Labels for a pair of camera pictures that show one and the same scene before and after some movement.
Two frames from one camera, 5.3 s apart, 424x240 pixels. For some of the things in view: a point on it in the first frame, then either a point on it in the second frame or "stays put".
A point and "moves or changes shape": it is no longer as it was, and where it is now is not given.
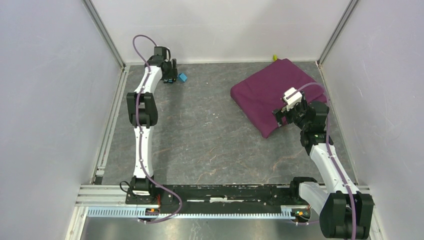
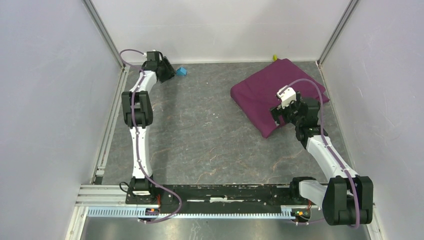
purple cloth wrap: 262,91 stays put
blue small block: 183,77 moves or changes shape
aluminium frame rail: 110,201 stays put
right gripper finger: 279,116 stays put
